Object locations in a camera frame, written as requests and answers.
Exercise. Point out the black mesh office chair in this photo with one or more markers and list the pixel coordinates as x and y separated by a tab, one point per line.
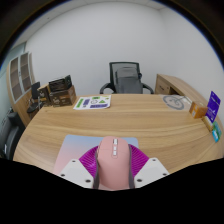
123	63

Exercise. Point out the black box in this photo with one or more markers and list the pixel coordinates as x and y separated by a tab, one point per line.
60	83

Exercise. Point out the small brown cardboard box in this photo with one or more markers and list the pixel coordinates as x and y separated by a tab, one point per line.
43	93

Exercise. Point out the wooden shelf cabinet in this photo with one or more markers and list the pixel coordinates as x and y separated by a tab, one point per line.
20	73

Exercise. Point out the black sofa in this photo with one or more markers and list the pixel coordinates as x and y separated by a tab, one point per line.
11	136

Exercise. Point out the orange wooden box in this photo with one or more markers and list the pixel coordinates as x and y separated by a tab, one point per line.
197	110

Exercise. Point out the white printed paper sheet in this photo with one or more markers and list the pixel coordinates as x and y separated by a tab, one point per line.
91	102

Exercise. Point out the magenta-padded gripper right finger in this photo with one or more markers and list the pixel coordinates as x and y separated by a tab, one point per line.
151	171

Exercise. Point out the pink computer mouse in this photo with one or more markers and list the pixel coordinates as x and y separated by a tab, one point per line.
113	163

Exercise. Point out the pink-blue gradient mouse pad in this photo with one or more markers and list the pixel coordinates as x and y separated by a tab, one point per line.
76	146

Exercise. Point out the grey backpack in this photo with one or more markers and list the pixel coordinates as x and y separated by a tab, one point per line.
128	81

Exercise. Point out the small black chair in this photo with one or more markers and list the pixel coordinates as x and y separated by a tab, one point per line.
35	89

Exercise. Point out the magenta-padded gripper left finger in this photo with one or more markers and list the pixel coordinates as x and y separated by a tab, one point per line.
75	173

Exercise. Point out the green packet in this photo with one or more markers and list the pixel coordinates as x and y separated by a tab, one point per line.
216	131

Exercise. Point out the purple pouch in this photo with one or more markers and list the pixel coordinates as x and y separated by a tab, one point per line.
213	105

